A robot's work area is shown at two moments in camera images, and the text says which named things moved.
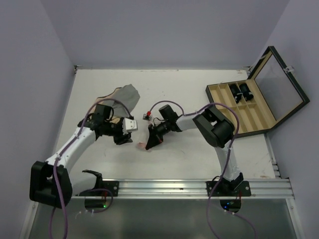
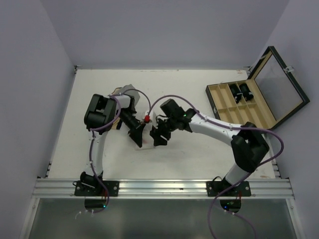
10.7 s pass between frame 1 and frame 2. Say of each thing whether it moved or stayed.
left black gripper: moved
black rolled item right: stayed
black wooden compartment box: stayed
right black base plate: stayed
